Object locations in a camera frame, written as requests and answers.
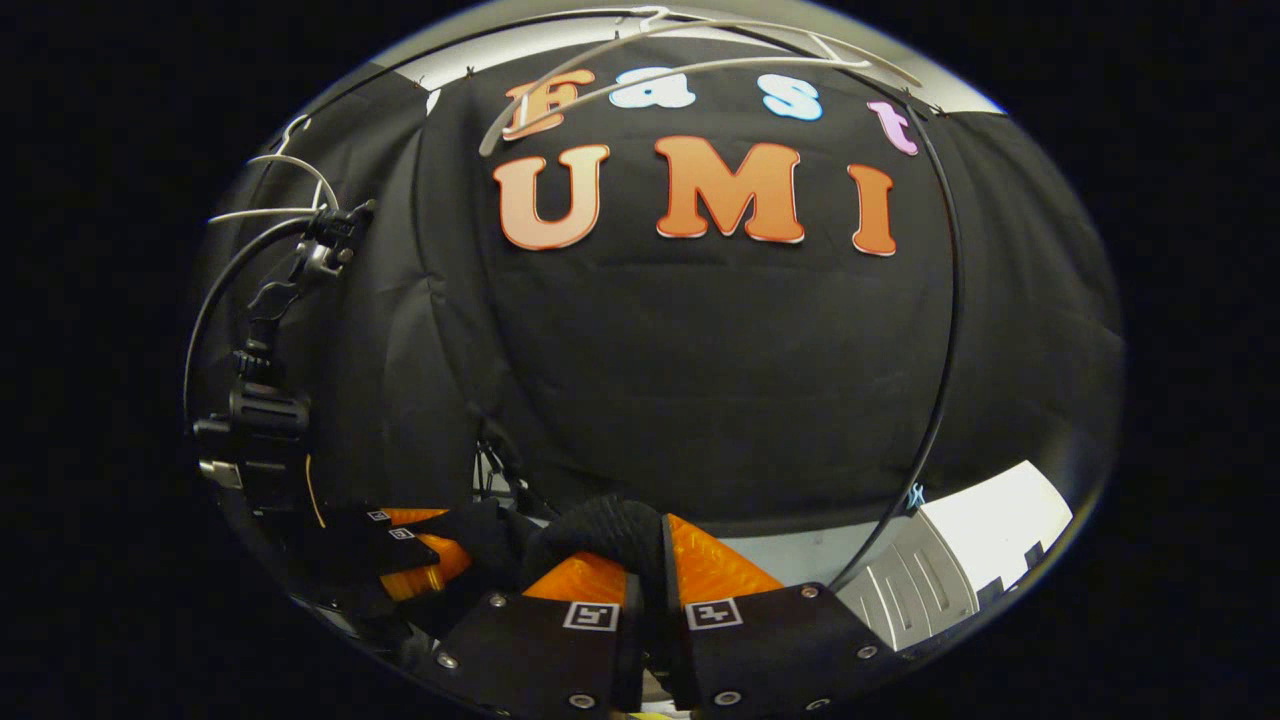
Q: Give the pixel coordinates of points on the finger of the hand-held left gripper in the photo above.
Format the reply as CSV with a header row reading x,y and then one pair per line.
x,y
380,517
420,575

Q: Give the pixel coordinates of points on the grey ribbed plastic box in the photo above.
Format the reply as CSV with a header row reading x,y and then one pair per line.
x,y
910,600

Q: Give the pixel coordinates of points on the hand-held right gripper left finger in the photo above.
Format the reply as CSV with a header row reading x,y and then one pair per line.
x,y
630,650

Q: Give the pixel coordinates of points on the black backdrop cloth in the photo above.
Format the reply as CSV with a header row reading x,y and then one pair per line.
x,y
720,380

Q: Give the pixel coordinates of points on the white plastic clothes hanger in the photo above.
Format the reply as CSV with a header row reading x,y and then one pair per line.
x,y
720,66
270,211

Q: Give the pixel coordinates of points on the white desk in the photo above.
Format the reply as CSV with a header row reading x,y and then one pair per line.
x,y
1000,520

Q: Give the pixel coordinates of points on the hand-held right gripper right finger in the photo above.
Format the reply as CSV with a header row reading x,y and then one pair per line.
x,y
675,650

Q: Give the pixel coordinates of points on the black button-up jacket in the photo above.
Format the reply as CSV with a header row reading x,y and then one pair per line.
x,y
600,530

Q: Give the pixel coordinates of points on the black metal clothes rack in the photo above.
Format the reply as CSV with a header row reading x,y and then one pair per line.
x,y
956,300

